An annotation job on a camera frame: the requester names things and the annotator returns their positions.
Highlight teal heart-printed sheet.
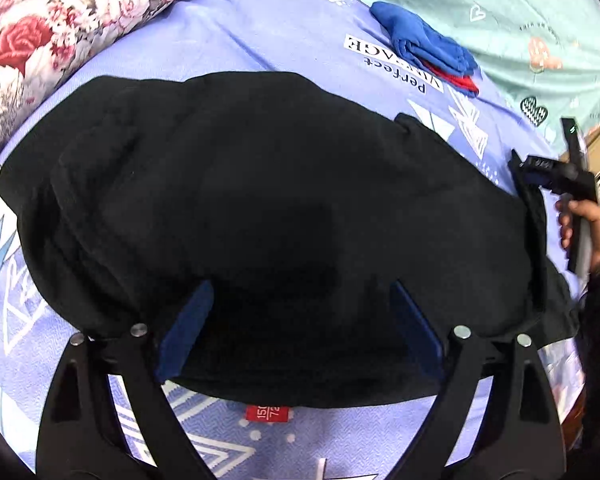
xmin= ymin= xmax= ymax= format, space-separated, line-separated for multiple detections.
xmin=300 ymin=0 xmax=600 ymax=137

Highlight floral bolster pillow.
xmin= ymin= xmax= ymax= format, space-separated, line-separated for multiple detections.
xmin=0 ymin=0 xmax=221 ymax=181

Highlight purple printed bed sheet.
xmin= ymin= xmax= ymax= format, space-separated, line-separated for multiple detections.
xmin=0 ymin=0 xmax=590 ymax=480

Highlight folded red pants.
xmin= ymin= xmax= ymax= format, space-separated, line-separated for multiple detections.
xmin=422 ymin=60 xmax=481 ymax=98

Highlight folded blue pants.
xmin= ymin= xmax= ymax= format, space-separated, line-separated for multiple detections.
xmin=369 ymin=1 xmax=480 ymax=77

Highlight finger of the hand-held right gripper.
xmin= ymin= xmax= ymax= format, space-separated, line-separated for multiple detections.
xmin=508 ymin=149 xmax=553 ymax=200

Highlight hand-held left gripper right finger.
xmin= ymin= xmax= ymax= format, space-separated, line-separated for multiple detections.
xmin=389 ymin=281 xmax=566 ymax=480

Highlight black pants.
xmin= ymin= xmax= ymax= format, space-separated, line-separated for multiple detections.
xmin=0 ymin=71 xmax=581 ymax=423

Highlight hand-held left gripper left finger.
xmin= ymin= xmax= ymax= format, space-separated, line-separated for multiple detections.
xmin=36 ymin=280 xmax=216 ymax=480

